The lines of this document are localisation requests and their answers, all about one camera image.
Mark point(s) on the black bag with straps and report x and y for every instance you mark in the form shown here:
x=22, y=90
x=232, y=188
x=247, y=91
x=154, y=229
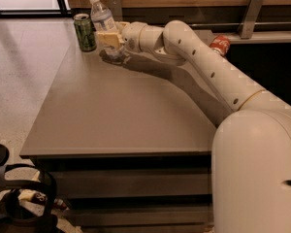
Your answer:
x=13, y=217

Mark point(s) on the upper grey drawer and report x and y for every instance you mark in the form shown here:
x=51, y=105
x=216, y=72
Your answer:
x=132, y=183

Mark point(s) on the grey drawer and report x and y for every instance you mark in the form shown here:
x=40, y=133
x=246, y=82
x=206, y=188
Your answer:
x=132, y=183
x=178, y=215

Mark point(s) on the left metal bracket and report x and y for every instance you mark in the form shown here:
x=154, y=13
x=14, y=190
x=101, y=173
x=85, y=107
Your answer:
x=116, y=8

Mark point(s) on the grey drawer cabinet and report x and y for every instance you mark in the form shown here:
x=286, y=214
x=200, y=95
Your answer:
x=136, y=114

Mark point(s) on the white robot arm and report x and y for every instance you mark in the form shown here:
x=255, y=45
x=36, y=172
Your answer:
x=251, y=149

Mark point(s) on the lower grey drawer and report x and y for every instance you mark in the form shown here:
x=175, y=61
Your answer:
x=178, y=215

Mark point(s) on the clear plastic water bottle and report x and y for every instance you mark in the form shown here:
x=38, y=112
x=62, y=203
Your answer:
x=103, y=21

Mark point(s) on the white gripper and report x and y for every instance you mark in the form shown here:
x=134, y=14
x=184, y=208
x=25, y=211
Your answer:
x=131, y=36

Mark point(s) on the red Coca-Cola can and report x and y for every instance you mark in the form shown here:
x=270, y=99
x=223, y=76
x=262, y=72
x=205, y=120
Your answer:
x=220, y=44

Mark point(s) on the right metal bracket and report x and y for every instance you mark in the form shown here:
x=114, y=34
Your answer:
x=249, y=19

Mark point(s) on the small items under cabinet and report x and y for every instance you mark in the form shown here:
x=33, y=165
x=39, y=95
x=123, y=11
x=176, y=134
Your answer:
x=39, y=198

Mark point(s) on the metal bracket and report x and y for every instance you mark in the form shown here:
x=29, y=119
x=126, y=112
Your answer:
x=249, y=19
x=116, y=8

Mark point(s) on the green soda can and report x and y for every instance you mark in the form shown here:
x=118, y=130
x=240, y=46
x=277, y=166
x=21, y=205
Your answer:
x=85, y=32

